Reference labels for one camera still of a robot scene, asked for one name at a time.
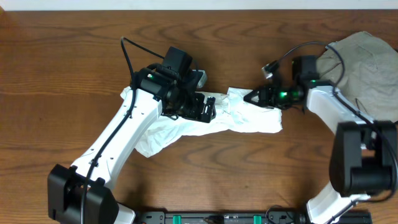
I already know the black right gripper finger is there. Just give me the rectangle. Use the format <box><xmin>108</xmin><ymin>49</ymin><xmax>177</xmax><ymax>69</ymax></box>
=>
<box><xmin>243</xmin><ymin>89</ymin><xmax>261</xmax><ymax>100</ymax></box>
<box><xmin>245</xmin><ymin>96</ymin><xmax>264</xmax><ymax>108</ymax></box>

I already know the white t-shirt with black print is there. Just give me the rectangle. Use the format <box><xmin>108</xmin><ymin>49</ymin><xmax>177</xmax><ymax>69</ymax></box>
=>
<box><xmin>135</xmin><ymin>87</ymin><xmax>282</xmax><ymax>157</ymax></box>

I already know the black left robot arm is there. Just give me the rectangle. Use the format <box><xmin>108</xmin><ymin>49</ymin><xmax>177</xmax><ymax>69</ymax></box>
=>
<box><xmin>47</xmin><ymin>47</ymin><xmax>216</xmax><ymax>224</ymax></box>

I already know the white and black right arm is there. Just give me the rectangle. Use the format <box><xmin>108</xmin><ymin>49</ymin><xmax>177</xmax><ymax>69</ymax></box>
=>
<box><xmin>244</xmin><ymin>55</ymin><xmax>397</xmax><ymax>223</ymax></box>

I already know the grey garment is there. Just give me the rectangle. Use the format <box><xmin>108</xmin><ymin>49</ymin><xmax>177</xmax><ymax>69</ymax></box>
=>
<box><xmin>317</xmin><ymin>31</ymin><xmax>397</xmax><ymax>123</ymax></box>

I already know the black right camera cable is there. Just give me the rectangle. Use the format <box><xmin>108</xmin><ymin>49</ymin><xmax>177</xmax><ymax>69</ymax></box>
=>
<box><xmin>273</xmin><ymin>41</ymin><xmax>398</xmax><ymax>224</ymax></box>

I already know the black camera cable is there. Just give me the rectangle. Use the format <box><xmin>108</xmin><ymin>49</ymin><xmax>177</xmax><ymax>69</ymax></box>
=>
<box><xmin>80</xmin><ymin>36</ymin><xmax>165</xmax><ymax>224</ymax></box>
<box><xmin>273</xmin><ymin>41</ymin><xmax>398</xmax><ymax>224</ymax></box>

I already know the black left camera cable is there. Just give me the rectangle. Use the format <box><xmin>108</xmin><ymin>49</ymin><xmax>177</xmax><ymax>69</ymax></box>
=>
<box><xmin>80</xmin><ymin>36</ymin><xmax>165</xmax><ymax>224</ymax></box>

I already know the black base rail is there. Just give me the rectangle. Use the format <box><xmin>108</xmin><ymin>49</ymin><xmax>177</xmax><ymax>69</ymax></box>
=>
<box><xmin>133</xmin><ymin>210</ymin><xmax>374</xmax><ymax>224</ymax></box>

